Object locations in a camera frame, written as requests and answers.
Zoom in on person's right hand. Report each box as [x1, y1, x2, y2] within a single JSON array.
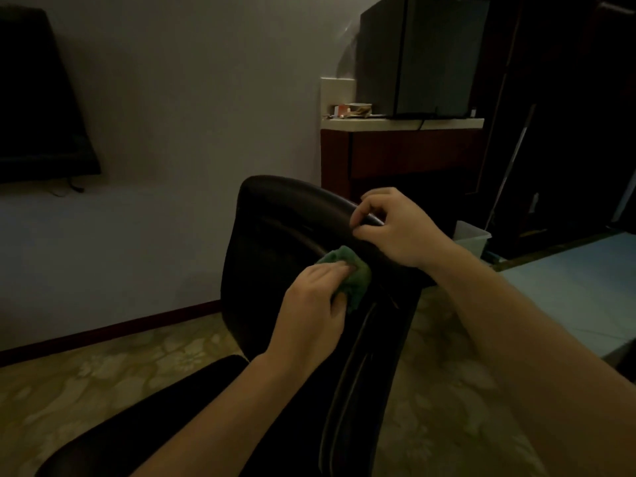
[[349, 187, 460, 273]]

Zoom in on person's left hand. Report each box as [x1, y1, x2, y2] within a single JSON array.
[[263, 260, 358, 376]]

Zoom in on green cleaning cloth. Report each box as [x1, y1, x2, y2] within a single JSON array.
[[315, 245, 372, 313]]

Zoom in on black leather chair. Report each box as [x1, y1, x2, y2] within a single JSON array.
[[34, 175, 438, 477]]

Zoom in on person's left forearm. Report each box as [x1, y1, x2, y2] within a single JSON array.
[[131, 352, 304, 477]]

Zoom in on person's right forearm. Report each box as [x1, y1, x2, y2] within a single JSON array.
[[427, 248, 636, 477]]

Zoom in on white plastic bin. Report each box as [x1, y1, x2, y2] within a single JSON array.
[[454, 221, 493, 259]]

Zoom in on dark cabinet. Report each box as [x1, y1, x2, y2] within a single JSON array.
[[320, 117, 486, 229]]

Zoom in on pile of small packets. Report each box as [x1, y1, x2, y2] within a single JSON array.
[[327, 103, 374, 119]]

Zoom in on white upright board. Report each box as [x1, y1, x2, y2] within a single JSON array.
[[320, 76, 357, 120]]

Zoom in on black countertop appliance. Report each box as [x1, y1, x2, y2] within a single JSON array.
[[355, 0, 493, 120]]

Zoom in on dark wooden wardrobe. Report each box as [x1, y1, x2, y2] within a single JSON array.
[[472, 0, 636, 259]]

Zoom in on dark red baseboard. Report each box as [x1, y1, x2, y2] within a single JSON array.
[[0, 298, 225, 368]]

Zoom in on dark framed panel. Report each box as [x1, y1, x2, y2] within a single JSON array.
[[615, 342, 636, 384]]

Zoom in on long metal mop handle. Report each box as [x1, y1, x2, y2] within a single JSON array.
[[484, 103, 537, 232]]

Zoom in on black dangling television cable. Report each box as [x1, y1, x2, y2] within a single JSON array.
[[52, 177, 85, 197]]

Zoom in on black wall television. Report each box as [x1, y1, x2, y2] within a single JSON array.
[[0, 4, 102, 184]]

